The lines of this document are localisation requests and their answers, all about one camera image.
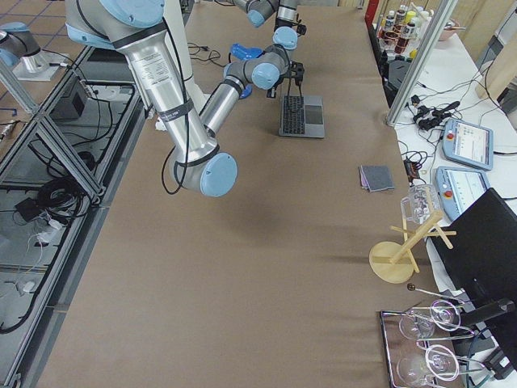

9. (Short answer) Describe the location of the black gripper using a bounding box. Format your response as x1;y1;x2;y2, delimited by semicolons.
288;61;305;109

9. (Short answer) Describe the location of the teach pendant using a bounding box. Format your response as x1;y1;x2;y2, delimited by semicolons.
435;167;490;221
442;119;494;171

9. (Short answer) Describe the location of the wooden cup rack stand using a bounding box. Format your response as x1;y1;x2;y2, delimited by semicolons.
368;210;456;284

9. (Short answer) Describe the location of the wine glass upper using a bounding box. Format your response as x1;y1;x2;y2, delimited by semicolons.
399;299;460;340

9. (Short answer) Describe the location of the black lamp power cable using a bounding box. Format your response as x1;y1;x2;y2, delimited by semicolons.
187;40;227;69

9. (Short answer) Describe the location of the upper teach pendant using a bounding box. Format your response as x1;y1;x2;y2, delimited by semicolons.
442;119;494;171

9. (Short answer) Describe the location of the folded grey cloth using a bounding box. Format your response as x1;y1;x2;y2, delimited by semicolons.
359;165;395;192

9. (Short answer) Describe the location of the bottle group on shelf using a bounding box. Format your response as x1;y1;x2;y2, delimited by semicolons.
376;1;434;59

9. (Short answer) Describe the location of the glass mug on rack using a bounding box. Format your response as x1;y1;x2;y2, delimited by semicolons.
401;184;442;225

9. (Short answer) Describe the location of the grey aluminium laptop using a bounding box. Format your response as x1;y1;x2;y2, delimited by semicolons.
279;95;326;139

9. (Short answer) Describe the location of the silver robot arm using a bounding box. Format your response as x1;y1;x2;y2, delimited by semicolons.
200;1;306;137
65;1;237;197

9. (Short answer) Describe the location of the metal glass rack tray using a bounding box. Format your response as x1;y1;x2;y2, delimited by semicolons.
379;300;494;387

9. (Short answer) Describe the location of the lower teach pendant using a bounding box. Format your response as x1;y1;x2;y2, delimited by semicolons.
435;167;490;221

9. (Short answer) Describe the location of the aluminium frame post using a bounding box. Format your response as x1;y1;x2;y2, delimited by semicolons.
385;0;458;128

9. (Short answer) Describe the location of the black monitor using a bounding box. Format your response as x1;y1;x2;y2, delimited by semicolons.
431;188;516;344

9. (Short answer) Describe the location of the wine glass lower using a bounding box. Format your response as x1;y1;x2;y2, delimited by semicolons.
396;344;460;387

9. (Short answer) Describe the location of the wine glass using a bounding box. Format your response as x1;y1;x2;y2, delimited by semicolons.
396;344;460;387
399;299;460;340

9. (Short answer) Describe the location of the blue desk lamp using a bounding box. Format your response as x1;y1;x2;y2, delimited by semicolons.
229;43;263;61

